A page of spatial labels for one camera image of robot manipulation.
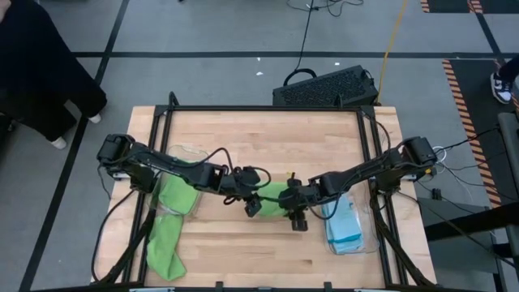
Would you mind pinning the green microfiber towel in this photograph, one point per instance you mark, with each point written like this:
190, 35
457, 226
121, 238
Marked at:
271, 203
178, 198
164, 247

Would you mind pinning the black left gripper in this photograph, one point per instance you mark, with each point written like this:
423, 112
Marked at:
239, 194

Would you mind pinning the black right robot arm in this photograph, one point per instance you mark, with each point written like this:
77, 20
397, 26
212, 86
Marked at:
365, 172

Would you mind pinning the blue towel with white tag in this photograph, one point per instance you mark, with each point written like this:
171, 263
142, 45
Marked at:
344, 221

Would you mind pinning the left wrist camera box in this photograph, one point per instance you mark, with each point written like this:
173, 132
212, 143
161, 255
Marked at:
246, 176

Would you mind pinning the black power adapter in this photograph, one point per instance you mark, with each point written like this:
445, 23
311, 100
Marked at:
436, 194

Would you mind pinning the person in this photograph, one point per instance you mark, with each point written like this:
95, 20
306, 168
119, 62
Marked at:
36, 73
503, 85

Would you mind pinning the black mat with hazard stripes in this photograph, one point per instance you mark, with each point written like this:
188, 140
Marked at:
478, 121
446, 5

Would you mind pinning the black perforated computer case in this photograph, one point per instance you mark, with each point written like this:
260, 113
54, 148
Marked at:
324, 87

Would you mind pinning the yellow connector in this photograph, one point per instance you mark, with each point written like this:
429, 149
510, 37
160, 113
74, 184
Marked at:
427, 171

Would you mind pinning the black metal stand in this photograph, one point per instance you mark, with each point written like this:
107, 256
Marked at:
466, 221

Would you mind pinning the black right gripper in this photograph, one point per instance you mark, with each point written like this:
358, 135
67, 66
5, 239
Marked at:
300, 196

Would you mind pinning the black metal table frame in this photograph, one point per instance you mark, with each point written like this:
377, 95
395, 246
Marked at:
263, 108

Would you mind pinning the clear plastic bin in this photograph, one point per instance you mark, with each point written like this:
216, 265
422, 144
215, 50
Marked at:
367, 227
190, 152

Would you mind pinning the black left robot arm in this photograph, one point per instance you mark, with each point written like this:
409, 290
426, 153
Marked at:
162, 166

